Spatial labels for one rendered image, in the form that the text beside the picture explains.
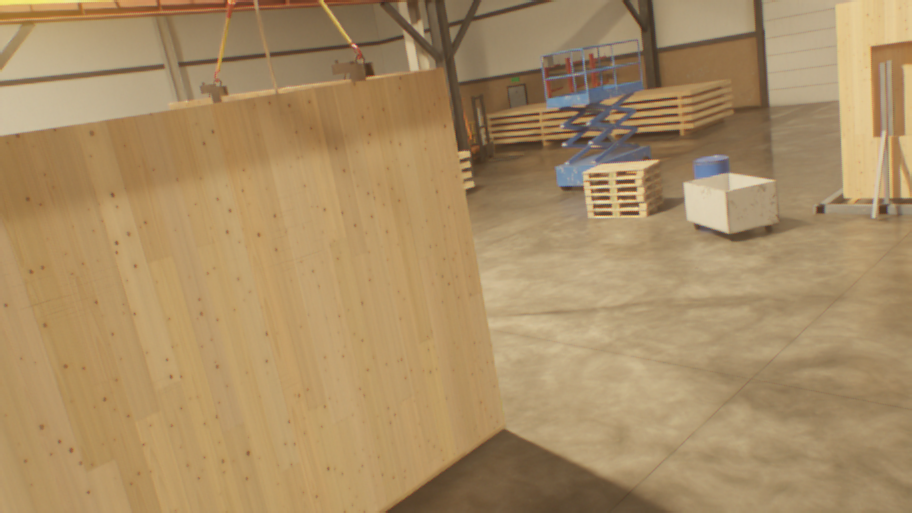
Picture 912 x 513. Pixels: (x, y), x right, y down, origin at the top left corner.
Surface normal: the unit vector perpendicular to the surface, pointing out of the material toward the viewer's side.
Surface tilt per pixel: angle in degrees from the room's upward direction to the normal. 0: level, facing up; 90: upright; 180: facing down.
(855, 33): 90
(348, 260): 90
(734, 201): 90
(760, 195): 90
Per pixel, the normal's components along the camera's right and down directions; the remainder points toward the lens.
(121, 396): 0.71, 0.04
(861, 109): -0.68, 0.29
